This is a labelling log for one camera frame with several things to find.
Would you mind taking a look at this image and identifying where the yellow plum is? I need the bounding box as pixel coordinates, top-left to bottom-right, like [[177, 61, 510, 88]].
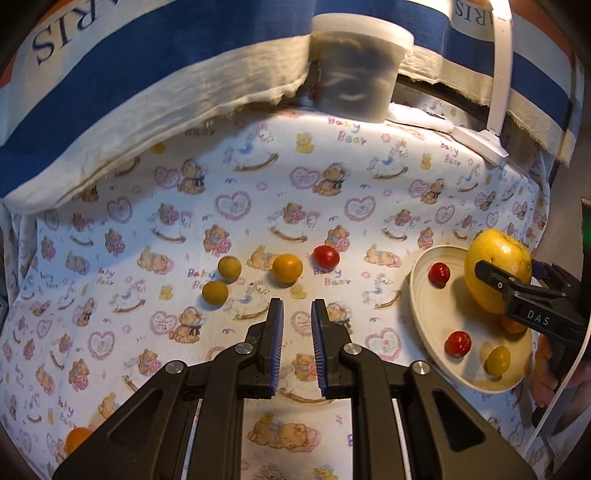
[[272, 254, 304, 284], [483, 346, 511, 376]]

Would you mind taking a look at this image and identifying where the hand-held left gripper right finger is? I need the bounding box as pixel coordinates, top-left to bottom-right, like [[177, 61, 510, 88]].
[[311, 298, 539, 480]]

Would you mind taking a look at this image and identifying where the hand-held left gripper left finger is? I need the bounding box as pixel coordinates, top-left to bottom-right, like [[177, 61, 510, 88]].
[[52, 298, 284, 480]]

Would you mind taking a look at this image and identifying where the person's right hand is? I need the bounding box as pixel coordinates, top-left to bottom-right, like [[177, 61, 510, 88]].
[[533, 332, 561, 409]]

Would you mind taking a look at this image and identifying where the white desk lamp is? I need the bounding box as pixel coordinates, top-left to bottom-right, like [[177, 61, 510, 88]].
[[452, 0, 513, 167]]

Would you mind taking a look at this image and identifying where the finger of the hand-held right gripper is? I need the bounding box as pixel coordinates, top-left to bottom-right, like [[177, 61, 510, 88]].
[[531, 261, 587, 302], [475, 260, 532, 306]]

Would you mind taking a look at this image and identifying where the yellow pomelo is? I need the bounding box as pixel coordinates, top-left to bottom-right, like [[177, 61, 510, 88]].
[[464, 229, 533, 315]]

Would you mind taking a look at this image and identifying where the translucent lidded plastic container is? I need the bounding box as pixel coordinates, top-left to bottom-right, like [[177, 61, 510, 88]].
[[310, 14, 415, 123]]

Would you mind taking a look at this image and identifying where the cream round plate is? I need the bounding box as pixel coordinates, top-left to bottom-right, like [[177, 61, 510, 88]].
[[410, 246, 536, 393]]

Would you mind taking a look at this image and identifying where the brown longan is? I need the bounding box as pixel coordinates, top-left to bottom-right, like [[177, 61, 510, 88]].
[[218, 256, 242, 281], [202, 281, 230, 306]]

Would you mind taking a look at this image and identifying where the striped cloth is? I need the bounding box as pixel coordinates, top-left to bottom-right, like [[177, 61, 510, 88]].
[[0, 0, 578, 215]]

